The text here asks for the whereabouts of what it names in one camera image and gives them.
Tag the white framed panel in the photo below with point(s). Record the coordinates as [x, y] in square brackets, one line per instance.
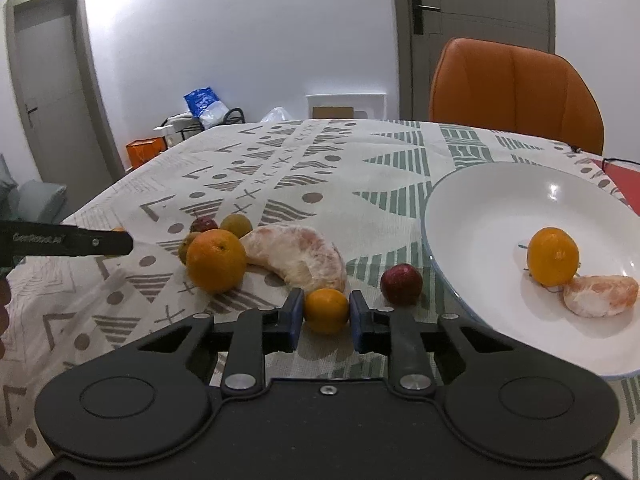
[370, 102]

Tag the red crabapple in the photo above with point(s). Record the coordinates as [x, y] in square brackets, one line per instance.
[401, 285]
[204, 224]

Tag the blue plastic bag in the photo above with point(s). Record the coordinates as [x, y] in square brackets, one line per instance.
[200, 100]

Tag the small peeled pomelo segment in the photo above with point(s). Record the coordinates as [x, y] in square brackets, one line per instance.
[600, 296]

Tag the grey panelled door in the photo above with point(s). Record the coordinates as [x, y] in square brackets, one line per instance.
[55, 85]

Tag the large peeled pomelo segment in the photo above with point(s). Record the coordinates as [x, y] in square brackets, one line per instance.
[300, 255]

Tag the clear plastic bag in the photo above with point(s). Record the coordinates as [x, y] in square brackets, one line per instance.
[276, 115]

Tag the grey door with lock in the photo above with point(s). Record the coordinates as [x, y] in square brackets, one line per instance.
[475, 10]

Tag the white packaging box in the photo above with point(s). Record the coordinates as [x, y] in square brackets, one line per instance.
[175, 122]

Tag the orange box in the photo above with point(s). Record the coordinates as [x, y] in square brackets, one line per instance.
[145, 152]

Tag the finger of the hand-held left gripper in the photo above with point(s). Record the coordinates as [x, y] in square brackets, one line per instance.
[75, 241]

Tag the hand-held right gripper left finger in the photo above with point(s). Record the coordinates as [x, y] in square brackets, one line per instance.
[298, 317]

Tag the orange leather chair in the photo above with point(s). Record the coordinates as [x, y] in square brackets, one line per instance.
[500, 90]

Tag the medium orange mandarin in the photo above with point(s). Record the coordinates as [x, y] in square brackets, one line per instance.
[554, 255]

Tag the yellow-green jujube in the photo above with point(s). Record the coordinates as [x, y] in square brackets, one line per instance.
[186, 249]
[236, 224]

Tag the grey-green cushion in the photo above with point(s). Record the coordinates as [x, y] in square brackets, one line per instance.
[35, 200]

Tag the red printed cloth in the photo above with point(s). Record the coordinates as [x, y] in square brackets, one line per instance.
[625, 180]

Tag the white plate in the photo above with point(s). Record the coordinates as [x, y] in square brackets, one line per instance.
[490, 220]

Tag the large orange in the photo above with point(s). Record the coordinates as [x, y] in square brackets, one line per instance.
[215, 262]

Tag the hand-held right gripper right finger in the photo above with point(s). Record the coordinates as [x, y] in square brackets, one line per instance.
[356, 321]

